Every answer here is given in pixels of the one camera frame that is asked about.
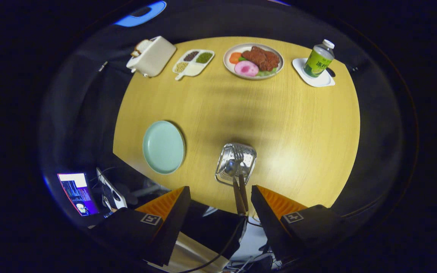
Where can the white round food plate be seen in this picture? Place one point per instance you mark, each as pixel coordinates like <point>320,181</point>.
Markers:
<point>228,66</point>

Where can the green drink bottle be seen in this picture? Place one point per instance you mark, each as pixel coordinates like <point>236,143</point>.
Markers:
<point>317,62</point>

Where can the pile of dark beans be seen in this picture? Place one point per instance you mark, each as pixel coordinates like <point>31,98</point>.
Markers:
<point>191,56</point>

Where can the toast bread slice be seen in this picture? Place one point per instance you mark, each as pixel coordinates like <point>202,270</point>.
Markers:
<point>135,53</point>
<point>143,45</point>

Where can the silver clip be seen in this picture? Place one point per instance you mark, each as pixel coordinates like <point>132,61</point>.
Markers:
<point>102,66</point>

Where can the pile of yellow beans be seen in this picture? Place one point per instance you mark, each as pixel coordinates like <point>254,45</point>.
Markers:
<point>181,67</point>

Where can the pink ham slice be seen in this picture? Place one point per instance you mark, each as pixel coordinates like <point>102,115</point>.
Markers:
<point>246,68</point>

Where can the white device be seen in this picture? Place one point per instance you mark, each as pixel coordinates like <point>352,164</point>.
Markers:
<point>108,189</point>

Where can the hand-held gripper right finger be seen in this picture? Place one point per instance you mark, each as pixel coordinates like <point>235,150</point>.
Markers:
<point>269,227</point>

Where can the white square coaster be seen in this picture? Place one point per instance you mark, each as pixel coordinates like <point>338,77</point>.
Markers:
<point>323,81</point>

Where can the brown meat pieces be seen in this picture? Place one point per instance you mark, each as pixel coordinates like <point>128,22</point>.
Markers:
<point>264,57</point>

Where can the pale green plate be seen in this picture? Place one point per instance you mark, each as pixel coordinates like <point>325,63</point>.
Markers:
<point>163,148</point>

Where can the metal spoon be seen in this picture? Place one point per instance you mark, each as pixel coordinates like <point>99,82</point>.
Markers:
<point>238,197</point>

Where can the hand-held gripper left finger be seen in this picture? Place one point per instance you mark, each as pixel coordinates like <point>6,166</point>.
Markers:
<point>171,227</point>

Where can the white toaster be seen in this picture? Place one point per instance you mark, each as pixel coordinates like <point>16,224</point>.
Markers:
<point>156,57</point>

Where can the metal fork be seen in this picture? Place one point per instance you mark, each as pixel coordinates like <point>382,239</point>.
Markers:
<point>243,189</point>

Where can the orange tomato slice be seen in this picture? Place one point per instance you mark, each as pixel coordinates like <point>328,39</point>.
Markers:
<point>235,58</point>

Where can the lit monitor screen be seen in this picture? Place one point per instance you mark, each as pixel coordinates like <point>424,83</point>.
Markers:
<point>76,193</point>

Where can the pile of green beans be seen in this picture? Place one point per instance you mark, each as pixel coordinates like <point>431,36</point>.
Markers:
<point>204,57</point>

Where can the black backdrop cloth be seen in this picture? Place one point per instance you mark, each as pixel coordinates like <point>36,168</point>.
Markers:
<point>89,106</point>

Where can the white divided tray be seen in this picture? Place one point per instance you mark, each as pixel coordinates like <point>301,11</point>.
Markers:
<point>194,70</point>

